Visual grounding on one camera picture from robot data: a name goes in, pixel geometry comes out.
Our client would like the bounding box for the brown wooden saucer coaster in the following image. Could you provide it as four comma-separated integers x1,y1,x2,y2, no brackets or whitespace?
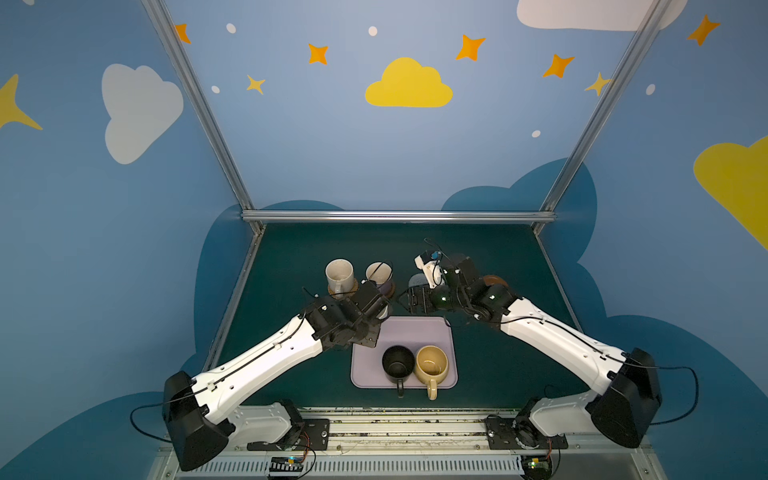
483,275,508,287

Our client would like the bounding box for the cream mug white handle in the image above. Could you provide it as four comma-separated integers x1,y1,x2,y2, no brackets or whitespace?
325,258,355,292

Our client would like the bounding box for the white mug lilac handle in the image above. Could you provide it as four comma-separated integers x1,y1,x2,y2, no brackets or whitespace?
365,261,394,294

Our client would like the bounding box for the black mug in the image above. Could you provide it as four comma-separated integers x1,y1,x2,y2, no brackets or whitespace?
382,345,416,398

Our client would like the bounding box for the tan yellow mug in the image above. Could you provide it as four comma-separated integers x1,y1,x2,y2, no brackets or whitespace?
414,345,449,401

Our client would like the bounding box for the woven cork coaster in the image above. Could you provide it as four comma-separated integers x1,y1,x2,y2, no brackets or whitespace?
327,279,359,299

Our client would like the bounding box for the cream mug blue handle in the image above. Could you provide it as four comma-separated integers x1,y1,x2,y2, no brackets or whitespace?
377,304,390,320

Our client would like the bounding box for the grey woven coaster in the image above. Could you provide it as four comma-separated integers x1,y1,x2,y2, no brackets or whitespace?
408,273,429,290

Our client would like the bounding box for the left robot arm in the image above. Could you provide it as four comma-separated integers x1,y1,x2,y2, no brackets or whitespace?
162,281,390,471

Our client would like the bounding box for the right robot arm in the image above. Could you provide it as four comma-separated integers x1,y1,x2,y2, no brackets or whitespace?
401,279,662,449

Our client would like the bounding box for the lilac plastic tray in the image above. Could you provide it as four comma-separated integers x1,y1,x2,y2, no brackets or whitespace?
350,316,459,390

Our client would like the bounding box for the rear aluminium crossbar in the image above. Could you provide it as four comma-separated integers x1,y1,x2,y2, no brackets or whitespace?
241,209,556,224

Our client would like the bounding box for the left green circuit board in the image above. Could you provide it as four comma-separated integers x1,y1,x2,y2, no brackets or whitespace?
267,456,305,477

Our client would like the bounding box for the green circuit board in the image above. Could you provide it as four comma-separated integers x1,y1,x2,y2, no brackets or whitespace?
521,457,553,480
267,456,305,477

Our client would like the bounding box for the right green circuit board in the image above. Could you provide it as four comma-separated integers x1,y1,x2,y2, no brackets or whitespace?
521,457,553,480

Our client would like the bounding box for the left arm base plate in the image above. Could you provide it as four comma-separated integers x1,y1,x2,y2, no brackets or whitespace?
246,419,330,451

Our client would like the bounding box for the aluminium front rail frame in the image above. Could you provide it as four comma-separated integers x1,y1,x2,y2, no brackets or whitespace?
148,407,666,479

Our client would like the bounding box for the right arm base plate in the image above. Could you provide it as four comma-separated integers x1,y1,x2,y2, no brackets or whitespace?
484,415,568,450

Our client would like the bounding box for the right aluminium frame post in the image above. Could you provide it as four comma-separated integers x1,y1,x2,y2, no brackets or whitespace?
532,0,673,236

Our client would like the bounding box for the aluminium frame post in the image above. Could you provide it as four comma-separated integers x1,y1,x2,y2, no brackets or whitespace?
532,0,673,236
141,0,254,214

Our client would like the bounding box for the left aluminium frame post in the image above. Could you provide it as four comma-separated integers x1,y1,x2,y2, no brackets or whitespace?
141,0,254,214

